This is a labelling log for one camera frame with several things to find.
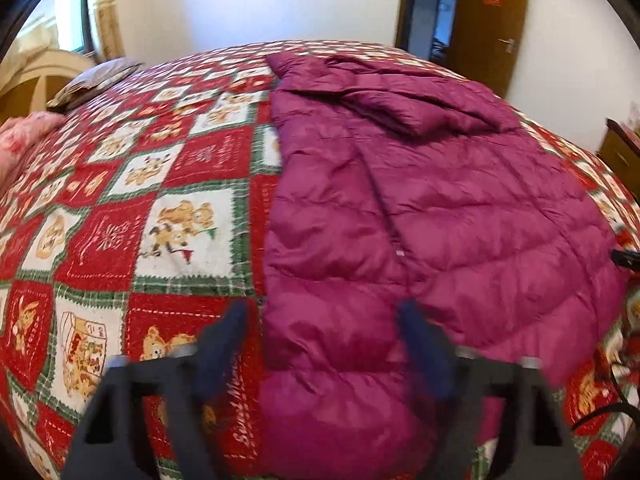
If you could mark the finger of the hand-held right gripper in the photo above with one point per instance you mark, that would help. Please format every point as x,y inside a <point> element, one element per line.
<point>627,258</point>

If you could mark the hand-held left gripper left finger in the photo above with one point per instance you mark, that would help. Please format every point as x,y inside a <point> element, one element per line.
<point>220,345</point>

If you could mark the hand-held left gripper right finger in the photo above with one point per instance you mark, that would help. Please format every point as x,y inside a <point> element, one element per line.
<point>425,350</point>

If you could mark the purple puffer jacket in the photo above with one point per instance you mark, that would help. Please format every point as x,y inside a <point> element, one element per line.
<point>400,220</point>

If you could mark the brown wooden cabinet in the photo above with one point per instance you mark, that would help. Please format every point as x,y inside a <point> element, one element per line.
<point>622,152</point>

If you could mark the red bear-print bedspread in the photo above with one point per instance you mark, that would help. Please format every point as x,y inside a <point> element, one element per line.
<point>150,210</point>

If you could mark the brown wooden door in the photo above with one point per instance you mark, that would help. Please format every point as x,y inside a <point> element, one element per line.
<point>492,25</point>

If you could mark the pink folded blanket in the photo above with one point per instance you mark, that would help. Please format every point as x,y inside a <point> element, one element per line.
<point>22,135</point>

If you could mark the striped pillow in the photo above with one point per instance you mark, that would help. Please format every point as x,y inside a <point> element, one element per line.
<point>95,82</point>

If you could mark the cream wooden headboard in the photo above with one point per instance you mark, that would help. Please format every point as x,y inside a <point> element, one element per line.
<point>35,80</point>

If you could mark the beige floral curtain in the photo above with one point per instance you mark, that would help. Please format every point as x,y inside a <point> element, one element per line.
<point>107,15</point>

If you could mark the window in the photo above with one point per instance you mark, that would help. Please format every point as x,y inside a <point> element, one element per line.
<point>55,15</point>

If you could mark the dark wooden door frame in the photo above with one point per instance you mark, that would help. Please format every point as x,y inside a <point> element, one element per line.
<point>405,5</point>

